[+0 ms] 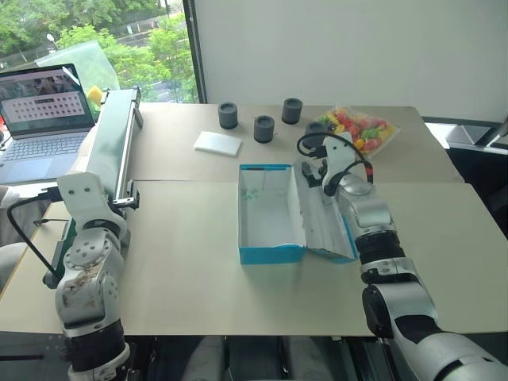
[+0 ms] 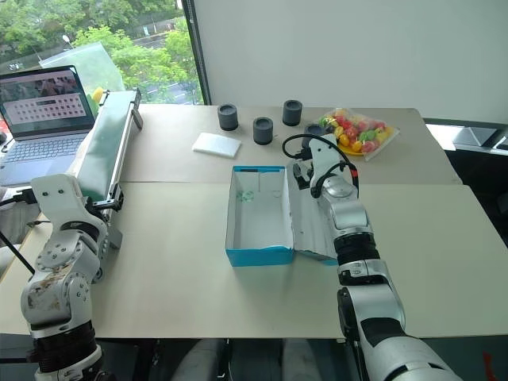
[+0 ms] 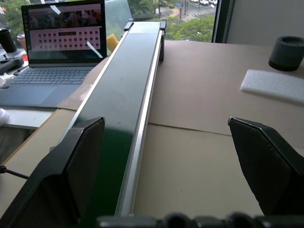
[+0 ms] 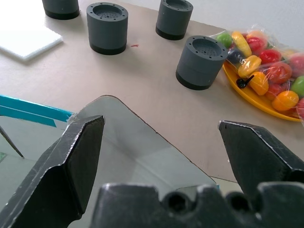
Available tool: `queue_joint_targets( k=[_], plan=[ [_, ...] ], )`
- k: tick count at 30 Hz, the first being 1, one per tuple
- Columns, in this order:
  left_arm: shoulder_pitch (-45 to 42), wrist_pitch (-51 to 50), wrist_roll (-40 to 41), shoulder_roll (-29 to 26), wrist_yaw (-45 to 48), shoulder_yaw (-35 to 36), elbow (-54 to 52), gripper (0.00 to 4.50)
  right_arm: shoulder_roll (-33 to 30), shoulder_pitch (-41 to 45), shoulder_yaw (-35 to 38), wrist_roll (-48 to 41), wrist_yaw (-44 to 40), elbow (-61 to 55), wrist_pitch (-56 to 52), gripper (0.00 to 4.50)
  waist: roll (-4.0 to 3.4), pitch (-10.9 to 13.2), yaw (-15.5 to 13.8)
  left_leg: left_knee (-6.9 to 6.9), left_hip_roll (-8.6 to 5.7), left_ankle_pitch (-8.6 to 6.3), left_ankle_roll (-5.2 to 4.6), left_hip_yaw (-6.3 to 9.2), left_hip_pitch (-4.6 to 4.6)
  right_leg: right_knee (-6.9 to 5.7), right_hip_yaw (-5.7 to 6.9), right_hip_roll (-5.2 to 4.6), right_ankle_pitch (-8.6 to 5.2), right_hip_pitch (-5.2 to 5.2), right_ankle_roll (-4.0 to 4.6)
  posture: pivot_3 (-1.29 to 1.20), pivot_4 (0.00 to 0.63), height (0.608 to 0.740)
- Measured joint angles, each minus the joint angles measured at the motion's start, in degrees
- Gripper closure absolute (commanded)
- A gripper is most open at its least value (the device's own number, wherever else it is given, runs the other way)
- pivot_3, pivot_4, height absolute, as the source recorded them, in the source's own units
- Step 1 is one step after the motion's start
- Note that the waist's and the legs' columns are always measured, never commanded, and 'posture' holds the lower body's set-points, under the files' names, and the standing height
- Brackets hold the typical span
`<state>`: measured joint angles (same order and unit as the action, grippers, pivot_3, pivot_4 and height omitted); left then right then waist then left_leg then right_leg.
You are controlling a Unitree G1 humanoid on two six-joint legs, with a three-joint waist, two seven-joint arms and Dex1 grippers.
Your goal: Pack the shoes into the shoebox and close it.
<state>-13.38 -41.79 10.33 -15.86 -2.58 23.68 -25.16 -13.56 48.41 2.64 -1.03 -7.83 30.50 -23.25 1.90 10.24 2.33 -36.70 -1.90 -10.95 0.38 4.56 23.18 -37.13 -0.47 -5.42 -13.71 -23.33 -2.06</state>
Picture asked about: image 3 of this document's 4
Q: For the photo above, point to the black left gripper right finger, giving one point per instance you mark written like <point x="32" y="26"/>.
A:
<point x="266" y="166"/>

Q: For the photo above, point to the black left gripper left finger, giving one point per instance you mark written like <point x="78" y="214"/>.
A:
<point x="59" y="175"/>

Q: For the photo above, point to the green conveyor belt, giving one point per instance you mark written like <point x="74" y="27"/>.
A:
<point x="118" y="107"/>

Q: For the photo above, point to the white foam sheet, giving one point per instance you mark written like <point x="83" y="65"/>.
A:
<point x="273" y="86"/>

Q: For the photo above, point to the brown cardboard sheet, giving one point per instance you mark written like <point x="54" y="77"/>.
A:
<point x="213" y="92"/>

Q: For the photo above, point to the grey laptop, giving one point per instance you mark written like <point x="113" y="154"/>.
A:
<point x="51" y="64"/>

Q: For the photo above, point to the black cylindrical stand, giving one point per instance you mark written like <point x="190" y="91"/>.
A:
<point x="287" y="53"/>

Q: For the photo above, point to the brown paper cup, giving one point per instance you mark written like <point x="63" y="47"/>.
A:
<point x="21" y="40"/>

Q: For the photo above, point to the yellow plush toy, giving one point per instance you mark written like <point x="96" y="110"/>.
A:
<point x="111" y="42"/>

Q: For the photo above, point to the black cup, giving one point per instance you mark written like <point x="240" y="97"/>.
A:
<point x="7" y="40"/>

